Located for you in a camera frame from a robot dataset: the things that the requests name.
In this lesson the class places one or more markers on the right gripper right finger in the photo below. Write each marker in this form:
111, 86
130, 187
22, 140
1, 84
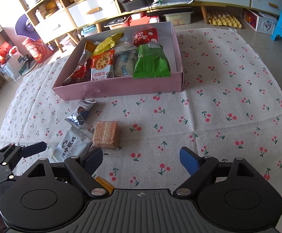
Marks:
201, 170

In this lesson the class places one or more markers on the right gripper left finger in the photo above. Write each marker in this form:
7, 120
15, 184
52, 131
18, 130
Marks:
81, 171

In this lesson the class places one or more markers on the gold bar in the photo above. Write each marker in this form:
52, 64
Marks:
108, 186

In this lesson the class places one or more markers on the white snack bag black text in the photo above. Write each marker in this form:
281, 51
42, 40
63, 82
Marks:
74, 143

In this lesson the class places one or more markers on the clear cracker pack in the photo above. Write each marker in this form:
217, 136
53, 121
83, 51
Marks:
107, 135

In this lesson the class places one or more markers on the orange biscuit packet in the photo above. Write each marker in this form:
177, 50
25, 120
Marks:
102, 66

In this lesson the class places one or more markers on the yellow snack bag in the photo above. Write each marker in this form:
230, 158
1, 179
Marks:
107, 44

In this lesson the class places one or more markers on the blue white small snack packet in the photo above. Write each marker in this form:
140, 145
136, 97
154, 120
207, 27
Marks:
80, 114

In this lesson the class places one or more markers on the cherry print cloth mat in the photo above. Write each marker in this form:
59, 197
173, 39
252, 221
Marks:
230, 106

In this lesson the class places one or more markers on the red crumpled snack packet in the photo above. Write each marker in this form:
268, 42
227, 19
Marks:
80, 74

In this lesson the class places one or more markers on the white blue bread packet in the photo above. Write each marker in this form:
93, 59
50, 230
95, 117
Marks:
125, 64

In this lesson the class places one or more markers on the green snack bag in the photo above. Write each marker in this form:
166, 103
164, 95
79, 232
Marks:
152, 62

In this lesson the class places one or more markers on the orange white long packet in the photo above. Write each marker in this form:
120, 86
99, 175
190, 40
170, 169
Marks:
87, 52

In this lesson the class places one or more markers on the clear bag white pastry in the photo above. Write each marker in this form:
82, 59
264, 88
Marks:
122, 47

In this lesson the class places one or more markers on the pink cardboard box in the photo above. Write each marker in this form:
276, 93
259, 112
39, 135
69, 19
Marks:
120, 86

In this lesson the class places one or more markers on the clear plastic storage bin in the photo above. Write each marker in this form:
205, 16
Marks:
179, 18

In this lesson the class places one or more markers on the yellow egg tray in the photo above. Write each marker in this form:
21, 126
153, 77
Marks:
219, 18

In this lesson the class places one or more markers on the purple fan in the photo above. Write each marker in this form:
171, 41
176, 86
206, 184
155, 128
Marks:
25, 28

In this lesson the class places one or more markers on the white printed box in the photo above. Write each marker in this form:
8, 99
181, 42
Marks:
261, 22

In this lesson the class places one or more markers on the red storage box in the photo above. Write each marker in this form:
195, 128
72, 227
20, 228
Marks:
141, 18

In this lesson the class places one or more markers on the wooden shelf unit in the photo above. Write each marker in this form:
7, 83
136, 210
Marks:
51, 19

